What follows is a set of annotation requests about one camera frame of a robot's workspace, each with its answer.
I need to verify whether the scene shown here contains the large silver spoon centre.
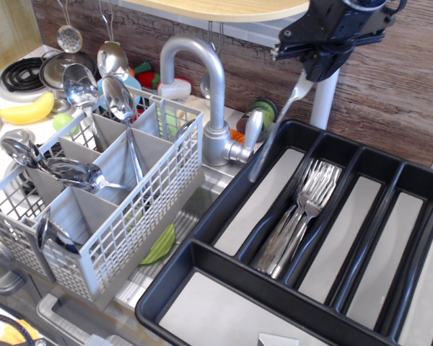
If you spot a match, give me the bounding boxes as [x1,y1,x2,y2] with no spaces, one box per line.
[102,76,144,183]

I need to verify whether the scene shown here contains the white metal pole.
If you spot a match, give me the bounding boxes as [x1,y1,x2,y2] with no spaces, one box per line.
[310,69,340,130]

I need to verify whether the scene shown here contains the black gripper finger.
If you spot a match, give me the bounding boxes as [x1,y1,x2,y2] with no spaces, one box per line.
[301,45,354,83]

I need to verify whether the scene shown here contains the black cutlery tray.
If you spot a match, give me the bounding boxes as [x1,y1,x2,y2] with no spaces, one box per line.
[135,121,433,345]

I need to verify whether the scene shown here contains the silver spoon basket front corner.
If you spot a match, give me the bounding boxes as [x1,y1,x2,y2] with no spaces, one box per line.
[36,208,81,255]

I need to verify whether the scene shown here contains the silver spoon lying in basket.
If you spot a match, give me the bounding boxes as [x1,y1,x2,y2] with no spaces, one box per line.
[46,157,132,193]

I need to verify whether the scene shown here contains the silver spoon far left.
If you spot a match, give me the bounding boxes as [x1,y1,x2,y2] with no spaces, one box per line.
[0,138,43,169]

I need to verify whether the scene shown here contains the hanging silver skimmer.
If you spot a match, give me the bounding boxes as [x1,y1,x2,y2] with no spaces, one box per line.
[56,0,83,53]

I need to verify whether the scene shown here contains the yellow cloth object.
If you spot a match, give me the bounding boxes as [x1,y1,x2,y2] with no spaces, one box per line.
[0,319,40,345]

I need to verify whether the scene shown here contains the large silver spoon left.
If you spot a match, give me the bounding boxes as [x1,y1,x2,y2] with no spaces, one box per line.
[63,63,105,152]

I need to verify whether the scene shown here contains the green toy ball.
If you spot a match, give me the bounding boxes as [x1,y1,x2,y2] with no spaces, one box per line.
[52,113,74,131]

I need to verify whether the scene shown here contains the stack of silver forks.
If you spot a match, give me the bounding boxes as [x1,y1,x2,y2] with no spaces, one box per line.
[251,159,342,278]

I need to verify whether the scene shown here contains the round wooden shelf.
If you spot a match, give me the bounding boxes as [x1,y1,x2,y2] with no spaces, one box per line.
[127,0,310,23]

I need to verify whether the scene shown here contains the silver kitchen faucet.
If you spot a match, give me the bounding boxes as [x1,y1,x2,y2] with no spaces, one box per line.
[160,35,263,167]

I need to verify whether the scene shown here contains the red toy strawberry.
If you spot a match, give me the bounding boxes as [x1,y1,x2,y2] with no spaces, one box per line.
[135,71,161,89]

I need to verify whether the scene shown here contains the green toy leaf slice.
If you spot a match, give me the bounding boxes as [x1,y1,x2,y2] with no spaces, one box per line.
[139,223,176,267]

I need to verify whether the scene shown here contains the hanging small silver spoon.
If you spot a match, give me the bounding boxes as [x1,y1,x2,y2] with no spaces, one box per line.
[200,21,224,99]

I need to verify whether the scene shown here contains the yellow toy banana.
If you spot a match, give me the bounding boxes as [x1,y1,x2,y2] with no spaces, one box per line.
[0,92,55,125]

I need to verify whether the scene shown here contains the white toy cake slice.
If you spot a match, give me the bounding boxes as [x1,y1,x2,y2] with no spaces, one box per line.
[157,78,191,100]

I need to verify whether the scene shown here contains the black coil stove burner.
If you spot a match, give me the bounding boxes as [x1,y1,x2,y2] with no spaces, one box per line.
[0,58,44,92]

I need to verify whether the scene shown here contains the large silver spoon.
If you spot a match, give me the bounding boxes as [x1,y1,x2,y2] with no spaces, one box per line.
[63,63,105,152]
[102,76,144,183]

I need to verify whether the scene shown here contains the grey plastic cutlery basket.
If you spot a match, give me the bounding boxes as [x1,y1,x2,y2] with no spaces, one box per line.
[0,89,204,310]

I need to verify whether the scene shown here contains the silver pot with lid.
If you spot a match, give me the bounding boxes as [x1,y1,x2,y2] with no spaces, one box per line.
[39,51,97,98]

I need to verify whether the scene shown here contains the hanging silver ladle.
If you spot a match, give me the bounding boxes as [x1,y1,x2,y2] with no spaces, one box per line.
[97,1,129,81]

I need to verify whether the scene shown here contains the silver metal fork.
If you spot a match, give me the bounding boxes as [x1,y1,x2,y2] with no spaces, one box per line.
[248,70,314,182]

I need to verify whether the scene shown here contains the orange toy carrot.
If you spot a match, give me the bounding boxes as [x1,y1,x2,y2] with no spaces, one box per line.
[230,129,245,143]

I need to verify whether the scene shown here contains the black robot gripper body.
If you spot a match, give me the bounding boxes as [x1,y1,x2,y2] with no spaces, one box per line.
[274,1,407,60]

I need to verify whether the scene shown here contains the green toy can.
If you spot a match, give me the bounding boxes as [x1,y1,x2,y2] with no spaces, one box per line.
[236,99,279,140]

